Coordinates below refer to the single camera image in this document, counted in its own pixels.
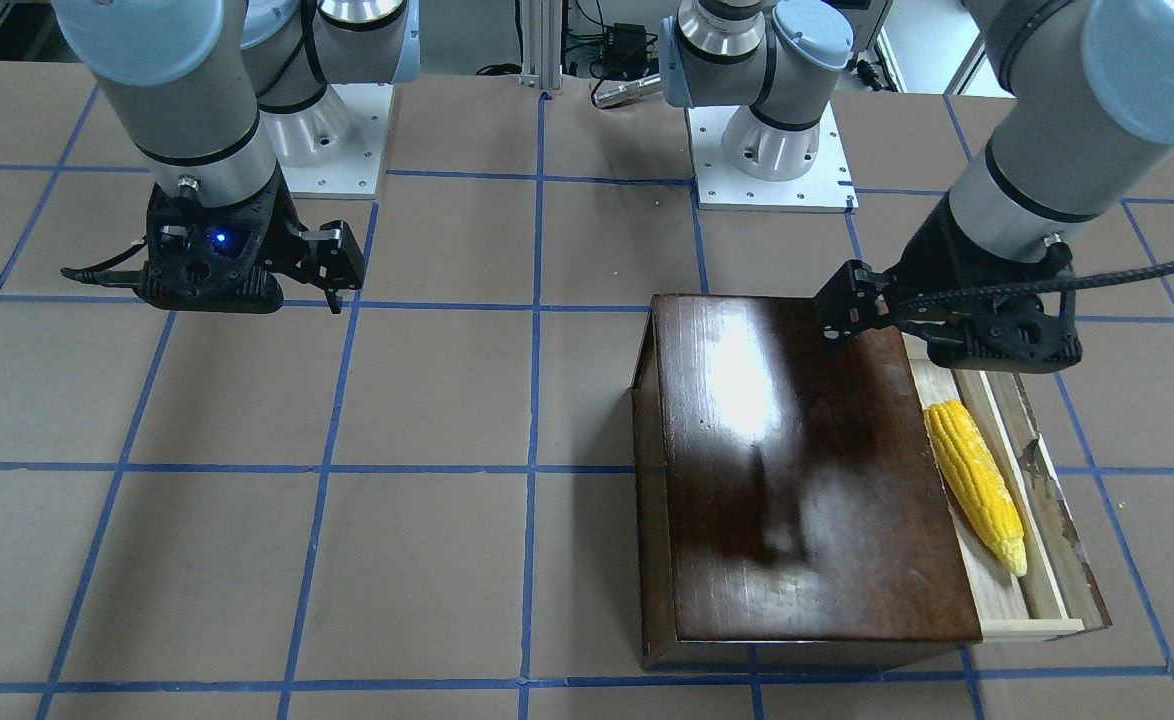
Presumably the aluminium frame post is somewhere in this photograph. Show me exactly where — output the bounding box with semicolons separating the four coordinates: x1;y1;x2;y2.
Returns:
517;0;564;99

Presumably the black electronics box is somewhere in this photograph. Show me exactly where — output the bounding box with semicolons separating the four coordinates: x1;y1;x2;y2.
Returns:
603;23;648;63

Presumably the black braided cable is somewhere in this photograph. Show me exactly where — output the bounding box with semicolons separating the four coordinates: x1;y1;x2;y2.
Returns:
892;240;1174;311

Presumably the silver metal cylinder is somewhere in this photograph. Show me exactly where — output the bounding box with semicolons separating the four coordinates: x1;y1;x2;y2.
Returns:
591;74;663;110

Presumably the dark wooden drawer box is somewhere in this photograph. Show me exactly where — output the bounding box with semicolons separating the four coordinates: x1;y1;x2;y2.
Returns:
630;292;983;671

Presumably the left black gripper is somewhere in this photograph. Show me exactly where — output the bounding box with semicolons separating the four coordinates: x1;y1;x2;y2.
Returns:
814;196;1084;374

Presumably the wooden drawer with white handle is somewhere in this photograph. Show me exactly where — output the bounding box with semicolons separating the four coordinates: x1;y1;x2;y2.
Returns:
903;334;1112;642

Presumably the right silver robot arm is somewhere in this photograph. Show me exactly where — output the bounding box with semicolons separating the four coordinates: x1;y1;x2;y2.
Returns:
52;1;421;314

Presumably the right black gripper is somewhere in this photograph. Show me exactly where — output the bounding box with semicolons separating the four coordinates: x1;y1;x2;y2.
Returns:
136;170;366;314

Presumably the yellow corn cob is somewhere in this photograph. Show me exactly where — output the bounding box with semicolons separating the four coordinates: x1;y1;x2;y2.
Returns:
924;398;1028;578

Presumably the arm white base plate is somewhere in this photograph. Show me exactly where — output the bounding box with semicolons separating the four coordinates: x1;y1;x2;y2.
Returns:
686;105;861;213
261;85;396;201

